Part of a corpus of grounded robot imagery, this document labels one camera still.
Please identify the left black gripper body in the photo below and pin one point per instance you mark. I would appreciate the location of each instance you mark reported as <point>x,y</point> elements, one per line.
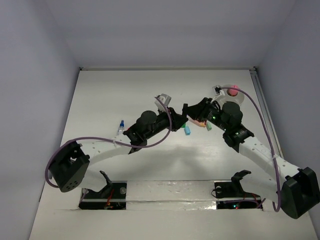
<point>173,118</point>

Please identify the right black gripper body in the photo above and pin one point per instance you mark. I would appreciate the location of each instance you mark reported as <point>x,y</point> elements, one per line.
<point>211,114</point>

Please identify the clear blue capped pen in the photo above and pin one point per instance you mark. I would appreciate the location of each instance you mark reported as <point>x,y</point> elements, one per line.
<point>121,128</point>

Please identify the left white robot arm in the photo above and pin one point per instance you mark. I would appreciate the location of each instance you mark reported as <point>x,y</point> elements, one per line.
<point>70,166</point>

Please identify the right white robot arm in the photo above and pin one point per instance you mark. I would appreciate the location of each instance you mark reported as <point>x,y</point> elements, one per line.
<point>289,187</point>

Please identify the blue marker cap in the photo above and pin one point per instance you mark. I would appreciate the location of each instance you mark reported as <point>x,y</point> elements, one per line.
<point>187,131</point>

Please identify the orange pastel highlighter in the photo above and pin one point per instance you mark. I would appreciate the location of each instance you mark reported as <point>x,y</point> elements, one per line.
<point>197,123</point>

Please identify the white round pen holder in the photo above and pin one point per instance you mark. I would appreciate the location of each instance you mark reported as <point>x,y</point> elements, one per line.
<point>239,99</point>

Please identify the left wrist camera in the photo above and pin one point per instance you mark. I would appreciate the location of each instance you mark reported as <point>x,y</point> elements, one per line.
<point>164,98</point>

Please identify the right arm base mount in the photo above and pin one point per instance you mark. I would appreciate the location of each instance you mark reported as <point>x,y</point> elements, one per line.
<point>230,195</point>

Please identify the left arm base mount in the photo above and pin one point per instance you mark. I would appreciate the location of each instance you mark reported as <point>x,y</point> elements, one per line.
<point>111,197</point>

